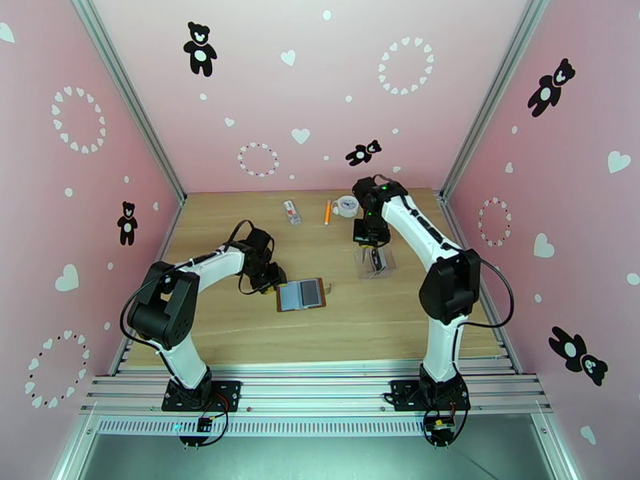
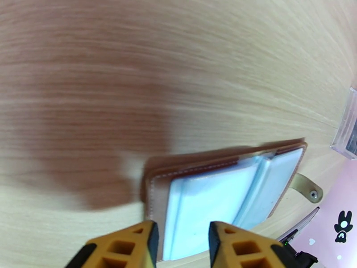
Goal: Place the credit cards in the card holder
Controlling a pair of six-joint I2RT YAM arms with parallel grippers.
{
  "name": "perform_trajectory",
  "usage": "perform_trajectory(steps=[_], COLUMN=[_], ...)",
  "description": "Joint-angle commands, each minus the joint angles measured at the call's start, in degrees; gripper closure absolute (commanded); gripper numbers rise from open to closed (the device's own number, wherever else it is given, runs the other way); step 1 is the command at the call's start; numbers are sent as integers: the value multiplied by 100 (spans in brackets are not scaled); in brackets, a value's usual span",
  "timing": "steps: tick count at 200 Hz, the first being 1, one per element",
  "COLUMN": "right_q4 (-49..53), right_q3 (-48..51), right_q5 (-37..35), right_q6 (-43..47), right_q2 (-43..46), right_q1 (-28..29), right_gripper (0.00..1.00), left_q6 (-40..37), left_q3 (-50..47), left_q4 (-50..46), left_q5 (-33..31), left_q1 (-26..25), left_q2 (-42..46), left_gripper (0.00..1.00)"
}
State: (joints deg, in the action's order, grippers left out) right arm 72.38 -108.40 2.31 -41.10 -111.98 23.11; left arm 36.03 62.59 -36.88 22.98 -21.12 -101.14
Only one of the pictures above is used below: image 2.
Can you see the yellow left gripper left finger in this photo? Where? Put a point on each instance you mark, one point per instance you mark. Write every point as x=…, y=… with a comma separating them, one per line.
x=120, y=250

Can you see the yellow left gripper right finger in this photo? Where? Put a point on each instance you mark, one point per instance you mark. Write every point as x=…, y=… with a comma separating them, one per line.
x=245, y=252

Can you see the dark credit card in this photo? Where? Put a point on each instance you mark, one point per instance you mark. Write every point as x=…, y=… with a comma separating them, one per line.
x=299, y=223

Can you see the brown leather card holder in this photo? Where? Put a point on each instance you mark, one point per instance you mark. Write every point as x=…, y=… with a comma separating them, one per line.
x=159, y=191

